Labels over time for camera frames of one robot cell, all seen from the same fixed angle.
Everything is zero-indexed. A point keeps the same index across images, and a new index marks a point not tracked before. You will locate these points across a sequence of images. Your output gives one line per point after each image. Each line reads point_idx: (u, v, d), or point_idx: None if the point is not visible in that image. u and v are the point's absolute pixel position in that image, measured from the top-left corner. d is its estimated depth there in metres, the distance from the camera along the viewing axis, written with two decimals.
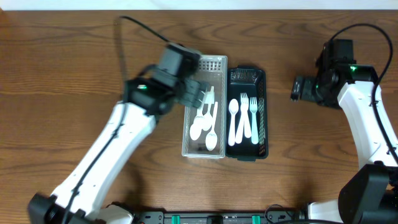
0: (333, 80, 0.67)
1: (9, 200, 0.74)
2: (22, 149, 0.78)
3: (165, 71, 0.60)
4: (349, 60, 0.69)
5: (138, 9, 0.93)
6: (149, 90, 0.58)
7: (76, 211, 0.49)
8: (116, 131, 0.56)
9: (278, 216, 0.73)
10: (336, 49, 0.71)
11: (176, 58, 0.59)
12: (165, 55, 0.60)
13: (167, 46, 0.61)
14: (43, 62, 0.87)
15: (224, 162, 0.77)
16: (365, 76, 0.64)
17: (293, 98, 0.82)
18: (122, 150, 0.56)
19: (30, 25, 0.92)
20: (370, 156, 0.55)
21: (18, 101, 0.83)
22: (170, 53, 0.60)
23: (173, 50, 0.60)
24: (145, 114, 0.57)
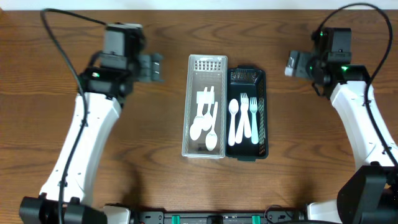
0: (325, 81, 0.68)
1: (11, 198, 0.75)
2: (23, 149, 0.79)
3: (114, 53, 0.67)
4: (345, 53, 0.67)
5: (138, 10, 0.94)
6: (103, 75, 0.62)
7: (69, 200, 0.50)
8: (84, 120, 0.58)
9: (278, 216, 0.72)
10: (331, 42, 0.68)
11: (119, 38, 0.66)
12: (108, 37, 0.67)
13: (106, 31, 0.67)
14: (44, 63, 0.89)
15: (224, 162, 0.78)
16: (356, 76, 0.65)
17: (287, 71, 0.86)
18: (95, 134, 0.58)
19: (31, 26, 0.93)
20: (366, 157, 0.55)
21: (20, 101, 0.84)
22: (113, 35, 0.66)
23: (112, 32, 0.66)
24: (108, 98, 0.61)
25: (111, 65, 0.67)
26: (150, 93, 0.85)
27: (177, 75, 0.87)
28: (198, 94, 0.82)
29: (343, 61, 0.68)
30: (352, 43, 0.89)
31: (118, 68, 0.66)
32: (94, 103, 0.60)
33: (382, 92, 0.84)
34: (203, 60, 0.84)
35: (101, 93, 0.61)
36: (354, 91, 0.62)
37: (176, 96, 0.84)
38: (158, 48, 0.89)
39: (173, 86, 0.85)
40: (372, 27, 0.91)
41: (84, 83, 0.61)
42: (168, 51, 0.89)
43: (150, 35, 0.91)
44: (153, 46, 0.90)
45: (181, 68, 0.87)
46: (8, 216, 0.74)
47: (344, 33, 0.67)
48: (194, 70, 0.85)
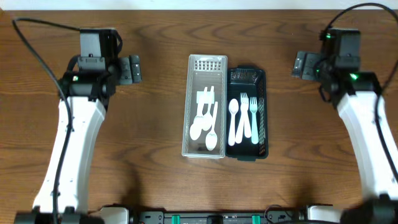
0: (333, 89, 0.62)
1: (10, 198, 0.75)
2: (23, 149, 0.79)
3: (91, 55, 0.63)
4: (353, 58, 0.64)
5: (138, 10, 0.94)
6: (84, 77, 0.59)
7: (63, 210, 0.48)
8: (69, 126, 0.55)
9: (278, 216, 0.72)
10: (338, 46, 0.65)
11: (93, 38, 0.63)
12: (81, 40, 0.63)
13: (81, 32, 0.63)
14: (43, 62, 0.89)
15: (224, 162, 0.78)
16: (366, 85, 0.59)
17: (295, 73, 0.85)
18: (82, 139, 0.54)
19: (30, 25, 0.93)
20: (374, 185, 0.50)
21: (19, 101, 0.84)
22: (87, 36, 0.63)
23: (87, 33, 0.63)
24: (91, 100, 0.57)
25: (91, 68, 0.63)
26: (150, 92, 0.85)
27: (177, 75, 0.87)
28: (198, 94, 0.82)
29: (351, 66, 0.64)
30: None
31: (98, 69, 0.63)
32: (78, 106, 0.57)
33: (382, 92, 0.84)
34: (204, 60, 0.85)
35: (83, 96, 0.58)
36: (365, 104, 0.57)
37: (176, 95, 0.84)
38: (158, 48, 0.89)
39: (173, 86, 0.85)
40: (371, 27, 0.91)
41: (64, 89, 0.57)
42: (168, 51, 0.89)
43: (150, 35, 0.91)
44: (153, 46, 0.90)
45: (181, 68, 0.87)
46: (8, 216, 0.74)
47: (352, 36, 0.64)
48: (194, 70, 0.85)
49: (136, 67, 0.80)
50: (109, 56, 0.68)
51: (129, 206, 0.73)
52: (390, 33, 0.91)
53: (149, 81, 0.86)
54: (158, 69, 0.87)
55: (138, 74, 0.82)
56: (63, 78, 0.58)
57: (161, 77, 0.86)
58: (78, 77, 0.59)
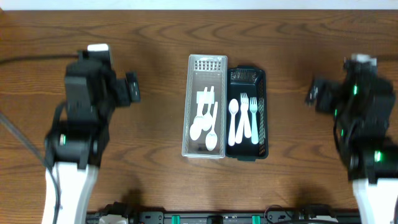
0: (352, 162, 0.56)
1: (10, 199, 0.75)
2: (22, 149, 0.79)
3: (78, 104, 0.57)
4: (380, 125, 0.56)
5: (138, 10, 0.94)
6: (71, 139, 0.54)
7: None
8: (58, 203, 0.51)
9: (278, 216, 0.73)
10: (366, 108, 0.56)
11: (81, 88, 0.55)
12: (67, 87, 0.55)
13: (65, 77, 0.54)
14: (43, 62, 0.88)
15: (224, 162, 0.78)
16: (390, 166, 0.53)
17: (308, 102, 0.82)
18: (73, 216, 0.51)
19: (30, 25, 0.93)
20: None
21: (18, 101, 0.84)
22: (73, 84, 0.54)
23: (74, 80, 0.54)
24: (80, 171, 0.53)
25: (79, 117, 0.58)
26: (150, 92, 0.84)
27: (177, 75, 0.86)
28: (198, 94, 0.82)
29: (375, 134, 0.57)
30: (353, 43, 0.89)
31: (88, 122, 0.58)
32: (66, 177, 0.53)
33: None
34: (203, 60, 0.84)
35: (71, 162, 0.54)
36: (384, 193, 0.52)
37: (176, 95, 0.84)
38: (158, 49, 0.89)
39: (173, 86, 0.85)
40: (372, 27, 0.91)
41: (51, 152, 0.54)
42: (168, 51, 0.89)
43: (150, 35, 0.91)
44: (153, 46, 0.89)
45: (181, 68, 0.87)
46: (8, 216, 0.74)
47: (387, 102, 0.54)
48: (194, 70, 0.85)
49: (134, 86, 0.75)
50: (101, 98, 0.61)
51: (129, 206, 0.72)
52: (391, 32, 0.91)
53: (149, 81, 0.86)
54: (158, 69, 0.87)
55: (137, 94, 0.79)
56: (50, 136, 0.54)
57: (161, 78, 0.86)
58: (64, 135, 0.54)
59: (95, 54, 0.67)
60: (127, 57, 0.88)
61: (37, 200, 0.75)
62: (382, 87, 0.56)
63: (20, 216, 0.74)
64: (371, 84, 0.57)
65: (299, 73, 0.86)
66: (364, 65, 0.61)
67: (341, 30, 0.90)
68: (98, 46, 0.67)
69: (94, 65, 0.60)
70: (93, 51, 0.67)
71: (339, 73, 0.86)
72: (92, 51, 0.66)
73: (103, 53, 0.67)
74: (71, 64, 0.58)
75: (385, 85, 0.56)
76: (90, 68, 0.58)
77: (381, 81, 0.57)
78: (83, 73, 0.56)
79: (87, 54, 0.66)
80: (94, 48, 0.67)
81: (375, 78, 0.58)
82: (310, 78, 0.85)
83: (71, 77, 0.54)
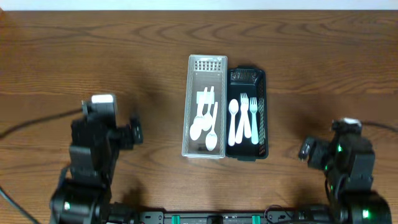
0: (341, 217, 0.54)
1: (10, 199, 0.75)
2: (23, 149, 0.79)
3: (83, 168, 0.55)
4: (365, 181, 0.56)
5: (138, 10, 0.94)
6: (75, 203, 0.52)
7: None
8: None
9: (278, 216, 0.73)
10: (351, 167, 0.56)
11: (85, 156, 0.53)
12: (73, 153, 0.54)
13: (71, 146, 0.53)
14: (43, 62, 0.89)
15: (224, 162, 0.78)
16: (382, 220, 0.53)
17: (301, 157, 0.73)
18: None
19: (30, 25, 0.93)
20: None
21: (19, 101, 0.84)
22: (78, 153, 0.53)
23: (80, 148, 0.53)
24: None
25: (83, 180, 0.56)
26: (150, 93, 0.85)
27: (177, 75, 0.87)
28: (198, 94, 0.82)
29: (364, 188, 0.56)
30: (352, 43, 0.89)
31: (92, 185, 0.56)
32: None
33: (382, 92, 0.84)
34: (204, 60, 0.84)
35: None
36: None
37: (176, 96, 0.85)
38: (158, 49, 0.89)
39: (173, 86, 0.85)
40: (372, 27, 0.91)
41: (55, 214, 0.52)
42: (168, 51, 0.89)
43: (150, 35, 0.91)
44: (153, 46, 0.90)
45: (181, 68, 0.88)
46: (8, 216, 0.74)
47: (367, 161, 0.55)
48: (194, 70, 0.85)
49: (137, 130, 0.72)
50: (106, 159, 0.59)
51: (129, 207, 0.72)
52: (390, 33, 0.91)
53: (149, 81, 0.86)
54: (158, 69, 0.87)
55: (140, 137, 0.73)
56: (53, 200, 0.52)
57: (161, 78, 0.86)
58: (69, 201, 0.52)
59: (100, 106, 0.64)
60: (127, 58, 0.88)
61: (37, 200, 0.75)
62: (364, 147, 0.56)
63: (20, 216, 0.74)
64: (352, 144, 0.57)
65: (299, 73, 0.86)
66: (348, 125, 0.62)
67: (341, 31, 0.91)
68: (104, 98, 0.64)
69: (101, 130, 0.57)
70: (99, 104, 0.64)
71: (338, 73, 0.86)
72: (98, 103, 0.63)
73: (109, 106, 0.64)
74: (78, 126, 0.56)
75: (364, 139, 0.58)
76: (96, 133, 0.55)
77: (361, 141, 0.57)
78: (89, 141, 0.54)
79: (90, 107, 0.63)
80: (100, 99, 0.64)
81: (357, 138, 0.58)
82: (310, 79, 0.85)
83: (76, 146, 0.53)
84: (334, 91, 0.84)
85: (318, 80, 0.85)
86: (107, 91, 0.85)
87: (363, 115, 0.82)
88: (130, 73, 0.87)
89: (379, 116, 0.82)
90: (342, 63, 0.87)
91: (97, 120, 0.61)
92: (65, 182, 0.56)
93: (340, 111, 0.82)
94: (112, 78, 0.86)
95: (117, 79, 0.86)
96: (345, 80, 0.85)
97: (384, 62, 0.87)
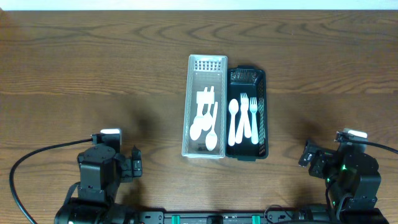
0: None
1: (11, 199, 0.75)
2: (23, 149, 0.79)
3: (90, 186, 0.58)
4: (369, 201, 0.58)
5: (138, 10, 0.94)
6: (79, 220, 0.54)
7: None
8: None
9: (278, 216, 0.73)
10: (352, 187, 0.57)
11: (94, 173, 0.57)
12: (82, 171, 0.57)
13: (82, 163, 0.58)
14: (43, 63, 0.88)
15: (224, 162, 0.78)
16: None
17: (301, 163, 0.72)
18: None
19: (30, 25, 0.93)
20: None
21: (18, 101, 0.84)
22: (88, 171, 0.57)
23: (89, 165, 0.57)
24: None
25: (89, 197, 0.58)
26: (150, 92, 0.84)
27: (177, 75, 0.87)
28: (198, 94, 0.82)
29: (364, 208, 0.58)
30: (352, 43, 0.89)
31: (96, 202, 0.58)
32: None
33: (382, 92, 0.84)
34: (204, 60, 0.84)
35: None
36: None
37: (176, 95, 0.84)
38: (158, 49, 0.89)
39: (173, 86, 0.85)
40: (372, 27, 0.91)
41: None
42: (168, 51, 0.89)
43: (150, 35, 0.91)
44: (153, 46, 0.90)
45: (181, 68, 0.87)
46: (8, 216, 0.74)
47: (373, 183, 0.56)
48: (194, 70, 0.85)
49: (137, 163, 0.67)
50: (113, 180, 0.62)
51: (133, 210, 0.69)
52: (390, 33, 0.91)
53: (149, 81, 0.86)
54: (158, 69, 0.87)
55: (139, 170, 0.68)
56: (60, 218, 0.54)
57: (161, 78, 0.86)
58: (73, 219, 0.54)
59: (107, 137, 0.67)
60: (127, 57, 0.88)
61: (37, 201, 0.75)
62: (367, 166, 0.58)
63: (20, 216, 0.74)
64: (356, 163, 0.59)
65: (299, 73, 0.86)
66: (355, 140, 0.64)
67: (341, 31, 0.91)
68: (112, 130, 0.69)
69: (111, 151, 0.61)
70: (106, 135, 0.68)
71: (338, 73, 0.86)
72: (106, 134, 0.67)
73: (115, 137, 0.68)
74: (88, 150, 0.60)
75: (371, 162, 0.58)
76: (106, 154, 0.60)
77: (365, 159, 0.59)
78: (99, 160, 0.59)
79: (99, 136, 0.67)
80: (107, 132, 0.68)
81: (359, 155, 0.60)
82: (309, 79, 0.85)
83: (87, 163, 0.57)
84: (334, 91, 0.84)
85: (318, 80, 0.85)
86: (107, 91, 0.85)
87: (363, 115, 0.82)
88: (130, 73, 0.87)
89: (379, 116, 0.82)
90: (342, 63, 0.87)
91: (106, 146, 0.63)
92: (71, 200, 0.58)
93: (340, 111, 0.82)
94: (112, 78, 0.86)
95: (117, 79, 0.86)
96: (345, 80, 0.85)
97: (384, 62, 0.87)
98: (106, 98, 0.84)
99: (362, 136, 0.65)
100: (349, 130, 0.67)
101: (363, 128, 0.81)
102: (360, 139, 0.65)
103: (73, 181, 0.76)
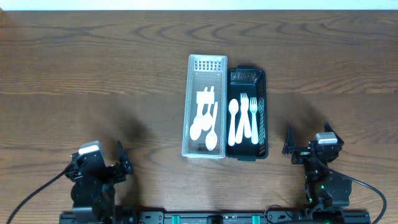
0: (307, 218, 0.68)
1: (11, 199, 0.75)
2: (22, 149, 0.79)
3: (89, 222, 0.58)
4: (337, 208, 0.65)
5: (138, 10, 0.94)
6: None
7: None
8: None
9: (278, 216, 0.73)
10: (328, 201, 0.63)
11: (87, 213, 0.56)
12: (76, 214, 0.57)
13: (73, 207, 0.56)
14: (43, 62, 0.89)
15: (224, 162, 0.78)
16: None
17: (283, 152, 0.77)
18: None
19: (30, 25, 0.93)
20: None
21: (19, 101, 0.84)
22: (81, 212, 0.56)
23: (80, 208, 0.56)
24: None
25: None
26: (150, 93, 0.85)
27: (178, 75, 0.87)
28: (198, 94, 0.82)
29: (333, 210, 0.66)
30: (352, 43, 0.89)
31: None
32: None
33: (382, 92, 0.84)
34: (204, 60, 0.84)
35: None
36: None
37: (176, 96, 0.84)
38: (157, 49, 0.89)
39: (173, 86, 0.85)
40: (372, 27, 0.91)
41: None
42: (168, 51, 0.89)
43: (150, 35, 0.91)
44: (153, 46, 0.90)
45: (181, 68, 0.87)
46: (8, 216, 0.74)
47: (344, 206, 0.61)
48: (194, 70, 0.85)
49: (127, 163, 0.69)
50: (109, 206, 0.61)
51: (134, 211, 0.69)
52: (389, 32, 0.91)
53: (149, 81, 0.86)
54: (158, 69, 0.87)
55: (130, 167, 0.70)
56: None
57: (161, 78, 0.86)
58: None
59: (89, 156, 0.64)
60: (127, 58, 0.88)
61: (37, 201, 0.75)
62: (342, 190, 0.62)
63: (19, 216, 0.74)
64: (333, 188, 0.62)
65: (299, 73, 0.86)
66: (324, 148, 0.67)
67: (341, 31, 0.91)
68: (89, 146, 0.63)
69: (96, 186, 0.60)
70: (86, 154, 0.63)
71: (338, 73, 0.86)
72: (85, 154, 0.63)
73: (96, 154, 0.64)
74: (73, 191, 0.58)
75: (347, 189, 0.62)
76: (92, 191, 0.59)
77: (344, 183, 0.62)
78: (88, 200, 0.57)
79: (80, 158, 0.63)
80: (86, 150, 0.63)
81: (339, 178, 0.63)
82: (310, 78, 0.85)
83: (79, 206, 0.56)
84: (334, 91, 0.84)
85: (318, 80, 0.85)
86: (107, 91, 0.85)
87: (363, 115, 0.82)
88: (130, 73, 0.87)
89: (379, 116, 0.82)
90: (341, 63, 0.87)
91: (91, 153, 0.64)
92: None
93: (339, 111, 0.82)
94: (112, 78, 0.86)
95: (117, 79, 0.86)
96: (345, 80, 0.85)
97: (384, 62, 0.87)
98: (106, 98, 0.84)
99: (333, 141, 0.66)
100: (319, 139, 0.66)
101: (363, 127, 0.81)
102: (331, 144, 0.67)
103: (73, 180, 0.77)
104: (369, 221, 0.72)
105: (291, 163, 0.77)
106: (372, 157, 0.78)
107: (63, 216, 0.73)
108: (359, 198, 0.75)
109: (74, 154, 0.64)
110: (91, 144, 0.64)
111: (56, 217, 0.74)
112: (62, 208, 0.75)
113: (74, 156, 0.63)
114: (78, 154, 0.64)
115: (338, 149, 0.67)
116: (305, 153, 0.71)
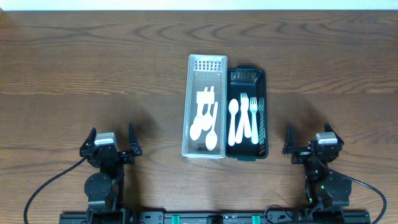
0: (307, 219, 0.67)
1: (11, 199, 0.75)
2: (22, 149, 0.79)
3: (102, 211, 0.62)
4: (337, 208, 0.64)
5: (138, 10, 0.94)
6: None
7: None
8: None
9: (278, 216, 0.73)
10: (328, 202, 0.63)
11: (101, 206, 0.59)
12: (91, 207, 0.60)
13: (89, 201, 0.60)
14: (43, 62, 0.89)
15: (224, 162, 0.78)
16: None
17: (283, 152, 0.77)
18: None
19: (30, 25, 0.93)
20: None
21: (18, 101, 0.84)
22: (96, 205, 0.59)
23: (95, 202, 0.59)
24: None
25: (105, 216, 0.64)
26: (150, 93, 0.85)
27: (178, 75, 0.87)
28: (198, 93, 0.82)
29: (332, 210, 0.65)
30: (352, 43, 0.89)
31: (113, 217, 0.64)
32: None
33: (382, 92, 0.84)
34: (204, 60, 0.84)
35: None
36: None
37: (176, 95, 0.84)
38: (157, 49, 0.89)
39: (173, 86, 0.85)
40: (372, 27, 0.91)
41: None
42: (168, 51, 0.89)
43: (150, 35, 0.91)
44: (153, 46, 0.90)
45: (181, 68, 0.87)
46: (7, 216, 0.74)
47: (344, 206, 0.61)
48: (194, 70, 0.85)
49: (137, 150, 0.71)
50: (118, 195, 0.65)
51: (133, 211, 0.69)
52: (389, 32, 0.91)
53: (149, 81, 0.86)
54: (158, 69, 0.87)
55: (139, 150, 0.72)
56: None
57: (161, 78, 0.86)
58: None
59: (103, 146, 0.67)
60: (127, 58, 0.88)
61: (37, 200, 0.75)
62: (342, 190, 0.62)
63: (19, 216, 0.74)
64: (333, 188, 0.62)
65: (299, 73, 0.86)
66: (324, 148, 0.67)
67: (341, 30, 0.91)
68: (104, 139, 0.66)
69: (107, 182, 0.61)
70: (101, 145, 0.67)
71: (338, 73, 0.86)
72: (101, 145, 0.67)
73: (110, 145, 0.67)
74: (87, 186, 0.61)
75: (348, 188, 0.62)
76: (104, 187, 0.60)
77: (344, 183, 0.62)
78: (100, 195, 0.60)
79: (96, 149, 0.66)
80: (101, 141, 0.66)
81: (339, 178, 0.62)
82: (310, 79, 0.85)
83: (93, 201, 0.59)
84: (334, 91, 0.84)
85: (318, 80, 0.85)
86: (107, 91, 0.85)
87: (364, 115, 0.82)
88: (130, 73, 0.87)
89: (379, 116, 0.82)
90: (341, 63, 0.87)
91: (105, 144, 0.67)
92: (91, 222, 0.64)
93: (339, 111, 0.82)
94: (112, 78, 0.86)
95: (117, 79, 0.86)
96: (345, 80, 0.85)
97: (384, 62, 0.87)
98: (106, 98, 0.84)
99: (333, 141, 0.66)
100: (319, 139, 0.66)
101: (363, 127, 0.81)
102: (331, 144, 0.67)
103: (73, 180, 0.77)
104: (370, 221, 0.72)
105: (291, 163, 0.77)
106: (372, 157, 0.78)
107: (63, 216, 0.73)
108: (359, 198, 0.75)
109: (90, 142, 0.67)
110: (106, 135, 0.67)
111: (56, 217, 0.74)
112: (61, 208, 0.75)
113: (89, 145, 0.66)
114: (93, 144, 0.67)
115: (338, 148, 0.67)
116: (305, 153, 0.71)
